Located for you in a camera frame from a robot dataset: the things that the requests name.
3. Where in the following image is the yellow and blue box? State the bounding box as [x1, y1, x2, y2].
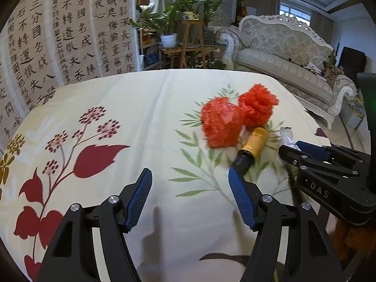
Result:
[342, 97, 366, 130]

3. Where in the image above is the tall green houseplant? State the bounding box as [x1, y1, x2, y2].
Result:
[164, 0, 224, 27]

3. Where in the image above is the blue storage box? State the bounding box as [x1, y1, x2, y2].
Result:
[145, 53, 161, 67]

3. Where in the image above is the cream ornate sofa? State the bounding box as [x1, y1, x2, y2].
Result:
[216, 15, 357, 130]

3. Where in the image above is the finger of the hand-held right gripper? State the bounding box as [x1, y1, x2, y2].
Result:
[278, 145, 359, 179]
[295, 141, 369, 171]

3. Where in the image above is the black television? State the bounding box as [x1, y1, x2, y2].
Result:
[342, 46, 367, 78]

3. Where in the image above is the smooth red foam net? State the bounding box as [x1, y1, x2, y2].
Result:
[200, 97, 246, 148]

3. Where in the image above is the fluffy red foam net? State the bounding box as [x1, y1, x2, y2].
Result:
[237, 84, 279, 127]

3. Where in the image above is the wooden plant stand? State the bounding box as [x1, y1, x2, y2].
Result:
[160, 20, 216, 69]

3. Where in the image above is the leafy green potted plant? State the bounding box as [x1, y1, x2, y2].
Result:
[129, 9, 165, 36]

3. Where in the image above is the window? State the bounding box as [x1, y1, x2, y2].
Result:
[279, 2, 312, 22]

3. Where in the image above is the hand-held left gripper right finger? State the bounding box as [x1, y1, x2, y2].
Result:
[228, 167, 344, 282]

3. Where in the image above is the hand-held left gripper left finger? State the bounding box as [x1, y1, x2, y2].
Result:
[37, 168, 153, 282]

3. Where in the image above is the gold bottle with black neck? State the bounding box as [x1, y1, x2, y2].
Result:
[231, 126, 269, 172]

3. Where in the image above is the clear white wrapper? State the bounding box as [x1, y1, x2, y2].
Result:
[279, 126, 297, 147]

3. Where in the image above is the tiger print cushion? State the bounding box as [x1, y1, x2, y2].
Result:
[325, 65, 344, 80]

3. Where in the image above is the calligraphy folding screen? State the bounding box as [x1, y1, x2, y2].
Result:
[0, 0, 138, 153]

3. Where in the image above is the floral tablecloth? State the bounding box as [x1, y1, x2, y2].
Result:
[0, 69, 332, 282]

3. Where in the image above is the white flower pot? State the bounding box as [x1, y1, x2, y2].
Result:
[160, 33, 178, 48]

